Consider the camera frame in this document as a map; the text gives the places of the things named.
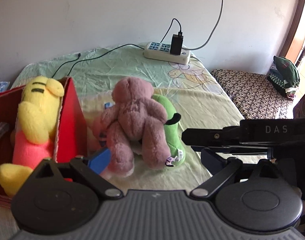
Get red storage box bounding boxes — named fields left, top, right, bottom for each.
left=0, top=77, right=87, bottom=196

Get green plush toy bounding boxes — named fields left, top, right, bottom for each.
left=152, top=94, right=185, bottom=167

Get pink plush bear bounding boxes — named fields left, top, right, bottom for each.
left=92, top=76, right=171, bottom=177

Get yellow tiger plush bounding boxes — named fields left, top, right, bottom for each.
left=0, top=76, right=65, bottom=197

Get floral patterned bench cover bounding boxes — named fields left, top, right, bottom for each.
left=211, top=69, right=293, bottom=119

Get green folded clothes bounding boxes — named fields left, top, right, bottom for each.
left=267, top=56, right=300, bottom=100

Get green cartoon bed sheet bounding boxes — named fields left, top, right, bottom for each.
left=13, top=45, right=242, bottom=191

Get white power strip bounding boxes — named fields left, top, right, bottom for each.
left=144, top=42, right=190, bottom=65

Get black power adapter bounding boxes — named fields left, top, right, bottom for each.
left=170, top=31, right=183, bottom=55

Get black charger cable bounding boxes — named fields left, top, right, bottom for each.
left=51, top=17, right=183, bottom=79

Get white power cord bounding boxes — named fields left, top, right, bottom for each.
left=181, top=0, right=225, bottom=52

